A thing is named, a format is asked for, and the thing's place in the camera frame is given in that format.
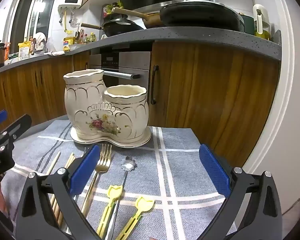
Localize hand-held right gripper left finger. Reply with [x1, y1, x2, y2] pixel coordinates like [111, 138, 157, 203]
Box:
[15, 144, 101, 240]

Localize grey checked cloth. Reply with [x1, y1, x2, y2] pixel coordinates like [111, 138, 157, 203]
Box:
[1, 119, 238, 240]

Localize cream ceramic holder tray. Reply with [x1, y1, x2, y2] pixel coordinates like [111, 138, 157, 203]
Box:
[70, 126, 152, 150]

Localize dark cabinet door handle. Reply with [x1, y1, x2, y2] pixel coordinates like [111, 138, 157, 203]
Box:
[150, 65, 159, 105]

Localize cream floral ceramic utensil holder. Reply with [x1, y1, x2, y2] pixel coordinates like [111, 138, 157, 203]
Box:
[63, 69, 150, 141]

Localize faucet with draped towel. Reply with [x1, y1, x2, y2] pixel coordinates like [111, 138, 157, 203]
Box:
[31, 32, 48, 55]

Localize yellow tulip plastic utensil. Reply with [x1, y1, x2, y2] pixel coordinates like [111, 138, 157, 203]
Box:
[96, 185, 123, 239]
[114, 196, 155, 240]

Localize oil dispenser bottle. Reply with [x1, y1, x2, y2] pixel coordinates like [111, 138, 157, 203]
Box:
[252, 4, 271, 41]

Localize white water heater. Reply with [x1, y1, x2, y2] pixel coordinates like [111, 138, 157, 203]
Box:
[58, 0, 84, 9]

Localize grey speckled countertop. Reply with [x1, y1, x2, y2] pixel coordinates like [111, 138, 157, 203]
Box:
[0, 26, 282, 78]

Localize sliding glass window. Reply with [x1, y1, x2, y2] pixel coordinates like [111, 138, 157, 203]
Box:
[8, 0, 62, 48]

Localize stainless built-in oven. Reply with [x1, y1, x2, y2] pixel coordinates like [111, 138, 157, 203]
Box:
[89, 47, 152, 98]

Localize row of sauce bottles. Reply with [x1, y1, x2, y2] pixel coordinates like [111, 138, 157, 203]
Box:
[74, 29, 98, 45]

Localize gold metal fork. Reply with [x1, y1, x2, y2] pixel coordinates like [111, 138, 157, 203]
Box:
[81, 143, 113, 218]

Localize brown pan with wooden handle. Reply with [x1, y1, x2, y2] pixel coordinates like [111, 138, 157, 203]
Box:
[114, 7, 163, 29]

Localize wooden kitchen base cabinets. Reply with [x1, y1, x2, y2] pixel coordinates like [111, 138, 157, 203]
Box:
[0, 41, 280, 168]

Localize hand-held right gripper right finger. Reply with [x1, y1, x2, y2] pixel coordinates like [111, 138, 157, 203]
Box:
[197, 144, 284, 240]

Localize dark green pot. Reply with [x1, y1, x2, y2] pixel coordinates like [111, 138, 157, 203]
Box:
[239, 14, 255, 36]

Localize silver flower-head spoon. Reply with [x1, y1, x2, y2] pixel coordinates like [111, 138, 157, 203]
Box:
[104, 156, 137, 240]

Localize yellow tin container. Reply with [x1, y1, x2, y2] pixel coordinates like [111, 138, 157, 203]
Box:
[63, 36, 76, 52]

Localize colourful seasoning packets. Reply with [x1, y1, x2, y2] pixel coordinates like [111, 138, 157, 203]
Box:
[103, 2, 124, 18]

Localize black wok with wooden handle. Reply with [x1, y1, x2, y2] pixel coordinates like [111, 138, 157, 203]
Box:
[81, 17, 144, 38]

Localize large black lidded pan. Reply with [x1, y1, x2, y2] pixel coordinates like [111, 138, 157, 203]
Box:
[159, 1, 243, 32]

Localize yellow food packet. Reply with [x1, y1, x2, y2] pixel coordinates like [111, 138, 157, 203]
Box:
[18, 41, 32, 61]

